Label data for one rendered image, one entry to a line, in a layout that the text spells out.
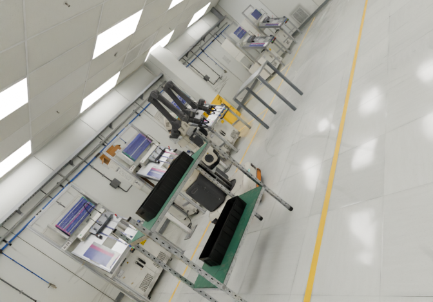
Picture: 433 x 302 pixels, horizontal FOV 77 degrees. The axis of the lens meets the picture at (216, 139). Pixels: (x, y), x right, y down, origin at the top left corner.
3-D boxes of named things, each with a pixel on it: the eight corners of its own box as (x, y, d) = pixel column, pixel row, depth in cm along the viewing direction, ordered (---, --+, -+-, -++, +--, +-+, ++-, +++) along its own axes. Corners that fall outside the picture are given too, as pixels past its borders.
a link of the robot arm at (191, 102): (167, 83, 314) (165, 85, 304) (171, 79, 312) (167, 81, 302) (196, 107, 321) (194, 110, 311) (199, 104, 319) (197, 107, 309)
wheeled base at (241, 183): (222, 234, 315) (205, 221, 311) (228, 201, 372) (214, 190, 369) (263, 199, 288) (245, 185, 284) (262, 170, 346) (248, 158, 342)
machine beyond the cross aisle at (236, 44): (292, 51, 800) (244, 5, 773) (285, 64, 748) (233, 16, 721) (263, 78, 904) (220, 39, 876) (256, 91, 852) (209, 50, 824)
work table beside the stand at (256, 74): (296, 109, 410) (256, 75, 399) (267, 129, 466) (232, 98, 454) (303, 93, 437) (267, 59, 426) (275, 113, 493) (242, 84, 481)
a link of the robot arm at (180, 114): (153, 92, 276) (149, 95, 266) (156, 88, 273) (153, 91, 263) (186, 120, 282) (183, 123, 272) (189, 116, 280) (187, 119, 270)
